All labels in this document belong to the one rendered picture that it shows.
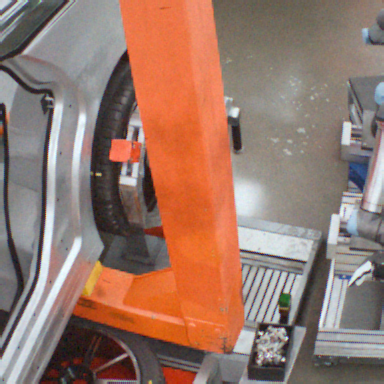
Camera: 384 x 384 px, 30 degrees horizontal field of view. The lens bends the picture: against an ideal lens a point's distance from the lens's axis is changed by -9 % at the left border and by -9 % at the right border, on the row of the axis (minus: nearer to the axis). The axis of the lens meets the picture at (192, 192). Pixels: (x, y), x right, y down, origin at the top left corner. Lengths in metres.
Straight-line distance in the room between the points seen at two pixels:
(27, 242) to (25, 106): 0.47
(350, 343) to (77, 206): 1.25
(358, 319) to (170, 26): 1.82
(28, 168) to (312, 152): 1.87
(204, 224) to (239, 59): 2.65
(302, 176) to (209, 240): 1.82
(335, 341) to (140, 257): 0.97
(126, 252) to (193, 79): 1.75
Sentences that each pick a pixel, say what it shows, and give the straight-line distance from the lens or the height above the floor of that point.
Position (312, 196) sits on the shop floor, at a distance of 3.78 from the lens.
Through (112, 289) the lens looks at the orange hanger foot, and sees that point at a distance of 2.68.
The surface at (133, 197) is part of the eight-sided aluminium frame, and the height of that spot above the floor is 0.85.
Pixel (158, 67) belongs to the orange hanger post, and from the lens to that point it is 1.71.
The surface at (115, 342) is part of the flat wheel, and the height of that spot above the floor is 0.49.
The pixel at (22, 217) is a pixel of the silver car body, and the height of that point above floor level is 1.02.
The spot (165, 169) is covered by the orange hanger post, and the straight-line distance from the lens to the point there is 1.94.
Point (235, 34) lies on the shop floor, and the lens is 4.84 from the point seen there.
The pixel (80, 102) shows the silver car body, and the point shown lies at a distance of 2.37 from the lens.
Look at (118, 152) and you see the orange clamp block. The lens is 2.51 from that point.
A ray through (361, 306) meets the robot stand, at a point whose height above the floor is 0.21.
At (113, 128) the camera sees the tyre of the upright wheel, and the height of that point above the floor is 1.12.
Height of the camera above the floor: 2.82
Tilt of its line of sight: 47 degrees down
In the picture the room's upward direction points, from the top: 9 degrees counter-clockwise
